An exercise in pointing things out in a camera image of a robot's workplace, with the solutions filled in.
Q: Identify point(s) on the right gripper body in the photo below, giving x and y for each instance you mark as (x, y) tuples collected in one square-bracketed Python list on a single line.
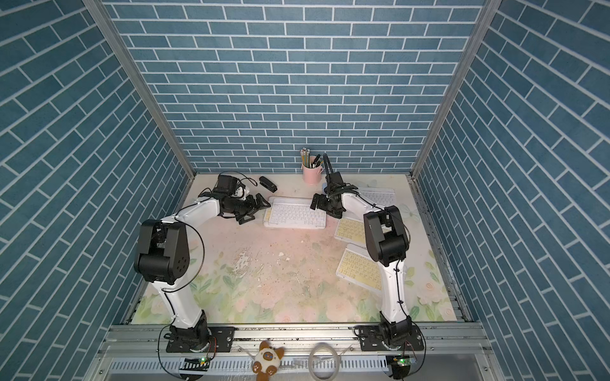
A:
[(330, 204)]

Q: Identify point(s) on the plush toy cat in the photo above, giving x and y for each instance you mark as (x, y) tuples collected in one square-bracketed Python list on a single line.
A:
[(267, 361)]

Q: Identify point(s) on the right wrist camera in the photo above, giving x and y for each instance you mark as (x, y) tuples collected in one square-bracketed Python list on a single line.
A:
[(334, 179)]

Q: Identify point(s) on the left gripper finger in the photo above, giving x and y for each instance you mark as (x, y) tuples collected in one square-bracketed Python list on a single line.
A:
[(260, 203), (246, 216)]

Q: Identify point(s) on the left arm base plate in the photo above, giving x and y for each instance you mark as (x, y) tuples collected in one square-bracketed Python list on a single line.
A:
[(194, 340)]

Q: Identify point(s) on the black stapler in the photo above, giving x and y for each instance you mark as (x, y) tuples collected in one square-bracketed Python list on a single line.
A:
[(268, 184)]

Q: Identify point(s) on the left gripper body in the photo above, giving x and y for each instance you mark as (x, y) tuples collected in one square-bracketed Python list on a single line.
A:
[(239, 206)]

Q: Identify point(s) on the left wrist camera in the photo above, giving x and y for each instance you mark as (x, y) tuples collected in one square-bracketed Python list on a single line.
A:
[(231, 186)]

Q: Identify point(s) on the white keyboard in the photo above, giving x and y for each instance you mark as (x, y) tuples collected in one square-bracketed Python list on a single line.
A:
[(295, 213), (379, 196)]

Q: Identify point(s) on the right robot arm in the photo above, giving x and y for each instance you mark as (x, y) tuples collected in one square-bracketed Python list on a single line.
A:
[(387, 243)]

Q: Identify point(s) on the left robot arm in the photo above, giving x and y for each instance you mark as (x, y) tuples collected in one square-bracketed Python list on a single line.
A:
[(163, 259)]

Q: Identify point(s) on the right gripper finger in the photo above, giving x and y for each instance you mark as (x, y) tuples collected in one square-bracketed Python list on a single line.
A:
[(315, 202), (335, 211)]

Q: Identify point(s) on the yellow keyboard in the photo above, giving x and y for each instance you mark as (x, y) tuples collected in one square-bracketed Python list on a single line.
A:
[(357, 268), (267, 217), (351, 231)]

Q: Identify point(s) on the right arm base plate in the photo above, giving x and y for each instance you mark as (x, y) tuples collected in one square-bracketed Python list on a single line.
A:
[(376, 338)]

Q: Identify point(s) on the pink pen cup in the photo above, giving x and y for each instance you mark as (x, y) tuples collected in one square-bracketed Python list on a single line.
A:
[(312, 175)]

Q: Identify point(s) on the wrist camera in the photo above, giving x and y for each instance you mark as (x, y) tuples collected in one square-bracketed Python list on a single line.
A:
[(231, 186), (334, 179)]

